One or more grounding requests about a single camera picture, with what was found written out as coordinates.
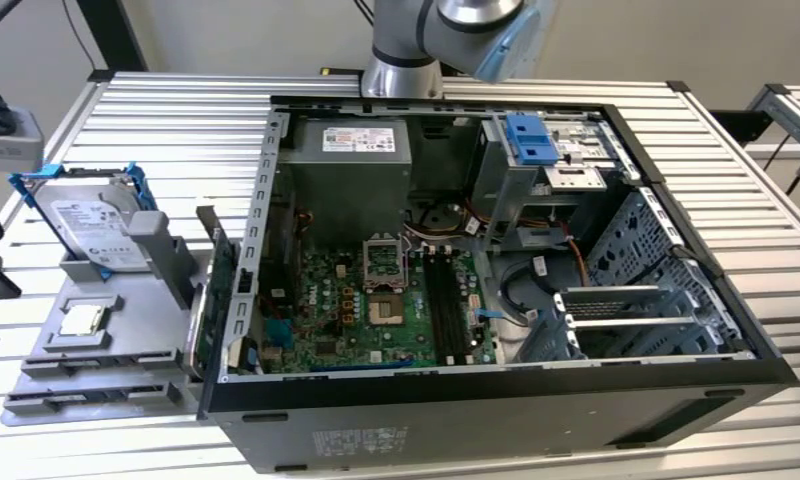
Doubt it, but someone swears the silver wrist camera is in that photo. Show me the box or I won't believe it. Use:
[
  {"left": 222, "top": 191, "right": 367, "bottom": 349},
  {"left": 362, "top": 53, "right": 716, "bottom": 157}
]
[{"left": 0, "top": 107, "right": 46, "bottom": 171}]

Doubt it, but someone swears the metal disk bay cage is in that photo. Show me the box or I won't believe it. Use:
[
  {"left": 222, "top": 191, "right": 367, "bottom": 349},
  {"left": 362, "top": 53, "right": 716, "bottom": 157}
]
[{"left": 517, "top": 187, "right": 756, "bottom": 364}]

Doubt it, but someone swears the black and grey PC case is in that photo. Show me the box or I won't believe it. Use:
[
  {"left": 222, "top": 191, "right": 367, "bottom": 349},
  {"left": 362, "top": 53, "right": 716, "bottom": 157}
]
[{"left": 197, "top": 94, "right": 800, "bottom": 474}]

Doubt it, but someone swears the hard disk in blue carrier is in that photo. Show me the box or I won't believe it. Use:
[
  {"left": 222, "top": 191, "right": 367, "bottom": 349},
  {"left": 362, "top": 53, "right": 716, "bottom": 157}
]
[{"left": 10, "top": 160, "right": 156, "bottom": 281}]

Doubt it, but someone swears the green motherboard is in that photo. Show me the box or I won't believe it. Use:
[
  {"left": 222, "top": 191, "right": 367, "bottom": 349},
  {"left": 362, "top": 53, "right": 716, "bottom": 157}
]
[{"left": 259, "top": 247, "right": 502, "bottom": 374}]

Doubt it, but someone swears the CPU socket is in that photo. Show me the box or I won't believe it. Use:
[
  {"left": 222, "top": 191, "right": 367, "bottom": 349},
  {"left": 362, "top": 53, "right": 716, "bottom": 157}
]
[{"left": 366, "top": 294, "right": 409, "bottom": 326}]

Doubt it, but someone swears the grey parts rack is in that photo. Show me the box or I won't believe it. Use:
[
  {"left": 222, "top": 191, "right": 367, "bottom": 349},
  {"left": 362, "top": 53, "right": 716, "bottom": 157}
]
[{"left": 0, "top": 207, "right": 215, "bottom": 429}]

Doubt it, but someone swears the green graphics card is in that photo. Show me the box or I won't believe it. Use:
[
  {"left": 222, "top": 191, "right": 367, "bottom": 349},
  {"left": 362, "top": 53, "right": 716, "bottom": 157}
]
[{"left": 184, "top": 204, "right": 242, "bottom": 381}]

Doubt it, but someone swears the grey power supply unit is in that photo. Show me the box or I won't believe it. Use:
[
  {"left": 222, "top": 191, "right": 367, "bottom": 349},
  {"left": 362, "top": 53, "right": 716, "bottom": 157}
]
[{"left": 283, "top": 117, "right": 415, "bottom": 251}]

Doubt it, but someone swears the metal socket cover frame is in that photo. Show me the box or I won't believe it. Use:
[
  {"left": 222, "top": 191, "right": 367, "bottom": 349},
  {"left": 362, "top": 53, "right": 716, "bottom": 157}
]
[{"left": 362, "top": 233, "right": 410, "bottom": 294}]

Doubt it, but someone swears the thin orange data wire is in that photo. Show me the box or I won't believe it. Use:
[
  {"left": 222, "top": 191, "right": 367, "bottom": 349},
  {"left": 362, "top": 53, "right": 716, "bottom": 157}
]
[{"left": 566, "top": 237, "right": 594, "bottom": 290}]

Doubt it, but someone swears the silver CPU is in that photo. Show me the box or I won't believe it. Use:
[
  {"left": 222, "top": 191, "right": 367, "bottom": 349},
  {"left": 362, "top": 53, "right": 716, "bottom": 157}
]
[{"left": 63, "top": 304, "right": 106, "bottom": 335}]

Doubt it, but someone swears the metal optical drive cage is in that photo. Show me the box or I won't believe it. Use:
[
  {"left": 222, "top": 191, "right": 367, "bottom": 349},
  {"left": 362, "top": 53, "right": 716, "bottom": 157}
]
[{"left": 473, "top": 112, "right": 629, "bottom": 249}]

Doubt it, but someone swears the yellow white power wire bundle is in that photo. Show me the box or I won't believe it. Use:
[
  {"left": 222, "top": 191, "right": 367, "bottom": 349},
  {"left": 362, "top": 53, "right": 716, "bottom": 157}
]
[{"left": 403, "top": 197, "right": 489, "bottom": 251}]

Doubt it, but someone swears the black case fan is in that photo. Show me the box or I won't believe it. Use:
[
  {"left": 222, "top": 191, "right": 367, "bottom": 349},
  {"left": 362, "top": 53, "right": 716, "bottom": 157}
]
[{"left": 266, "top": 199, "right": 302, "bottom": 321}]

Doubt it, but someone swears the black upright post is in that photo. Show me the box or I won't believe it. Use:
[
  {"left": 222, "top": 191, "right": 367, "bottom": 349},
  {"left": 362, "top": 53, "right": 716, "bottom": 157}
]
[{"left": 79, "top": 0, "right": 152, "bottom": 84}]

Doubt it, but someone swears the blue plastic drive bracket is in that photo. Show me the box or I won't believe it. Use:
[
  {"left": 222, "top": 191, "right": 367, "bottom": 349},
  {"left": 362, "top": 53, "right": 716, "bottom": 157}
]
[{"left": 506, "top": 113, "right": 550, "bottom": 167}]

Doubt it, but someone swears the round black speaker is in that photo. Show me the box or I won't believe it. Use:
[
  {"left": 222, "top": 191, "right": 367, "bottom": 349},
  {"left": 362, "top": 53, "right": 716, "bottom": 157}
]
[{"left": 423, "top": 202, "right": 466, "bottom": 234}]

